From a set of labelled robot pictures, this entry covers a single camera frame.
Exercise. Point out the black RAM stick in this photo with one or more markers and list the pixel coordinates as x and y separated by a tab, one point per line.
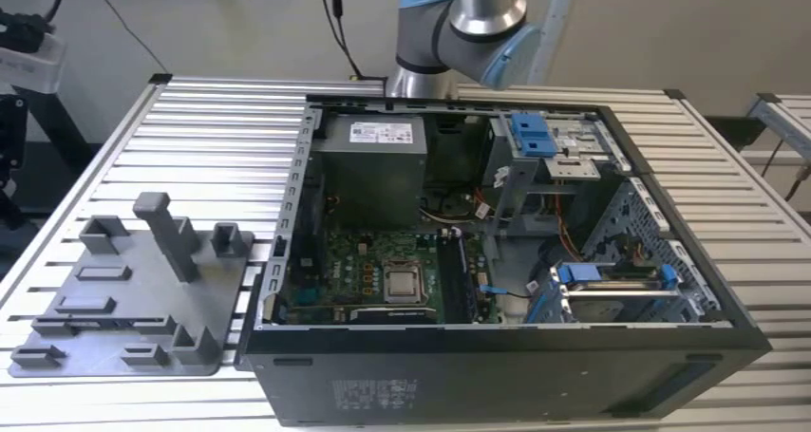
456	280
109	320

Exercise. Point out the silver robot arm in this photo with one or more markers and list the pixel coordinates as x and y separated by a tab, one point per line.
489	9

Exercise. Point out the white RAM slot clip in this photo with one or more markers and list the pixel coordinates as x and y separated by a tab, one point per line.
452	233

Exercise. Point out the grey plastic parts rack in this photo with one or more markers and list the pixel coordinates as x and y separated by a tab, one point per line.
121	289

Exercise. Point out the grey power supply unit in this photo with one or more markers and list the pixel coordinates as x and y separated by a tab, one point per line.
372	180

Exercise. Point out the green motherboard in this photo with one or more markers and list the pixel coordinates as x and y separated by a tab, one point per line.
356	266

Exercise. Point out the silver CPU in socket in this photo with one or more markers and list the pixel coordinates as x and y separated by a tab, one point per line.
404	286

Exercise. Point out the black graphics card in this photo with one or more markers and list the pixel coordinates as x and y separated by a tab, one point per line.
393	315

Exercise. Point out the grey metal drive cage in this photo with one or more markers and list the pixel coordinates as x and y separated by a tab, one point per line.
526	180

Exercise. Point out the blue drive carrier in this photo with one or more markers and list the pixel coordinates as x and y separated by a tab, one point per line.
532	135

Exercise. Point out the black open PC case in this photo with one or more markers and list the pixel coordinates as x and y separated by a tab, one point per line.
482	375

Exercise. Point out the hard disk in blue carrier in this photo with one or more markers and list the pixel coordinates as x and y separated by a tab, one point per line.
609	289

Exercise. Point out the metal slat side table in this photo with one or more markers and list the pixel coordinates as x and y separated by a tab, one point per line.
782	118

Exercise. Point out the black desk frame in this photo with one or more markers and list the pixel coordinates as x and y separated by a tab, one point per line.
58	166

